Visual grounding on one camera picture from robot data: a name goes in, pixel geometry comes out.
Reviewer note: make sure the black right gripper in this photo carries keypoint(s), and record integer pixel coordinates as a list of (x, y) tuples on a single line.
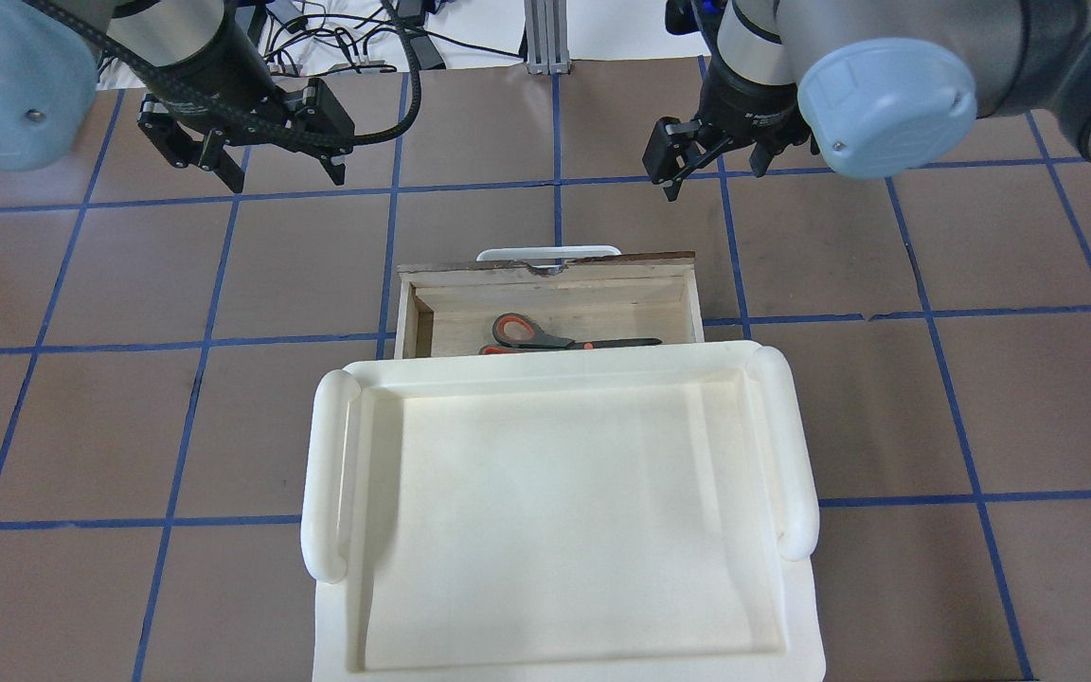
[(742, 98)]

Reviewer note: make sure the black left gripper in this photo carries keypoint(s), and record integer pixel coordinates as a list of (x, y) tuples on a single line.
[(207, 78)]

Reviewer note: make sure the grey orange scissors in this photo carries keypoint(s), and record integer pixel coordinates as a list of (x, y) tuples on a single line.
[(517, 333)]

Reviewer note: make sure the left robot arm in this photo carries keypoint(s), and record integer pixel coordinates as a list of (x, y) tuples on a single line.
[(49, 72)]

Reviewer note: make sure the wooden drawer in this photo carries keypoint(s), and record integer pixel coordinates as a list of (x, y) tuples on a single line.
[(448, 308)]

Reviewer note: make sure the white tray cabinet top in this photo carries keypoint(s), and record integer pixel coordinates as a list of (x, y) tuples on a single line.
[(640, 514)]

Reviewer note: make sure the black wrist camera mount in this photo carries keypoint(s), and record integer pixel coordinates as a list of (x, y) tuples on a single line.
[(689, 17)]

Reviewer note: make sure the aluminium frame post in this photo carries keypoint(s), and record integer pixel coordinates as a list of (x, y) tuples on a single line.
[(546, 38)]

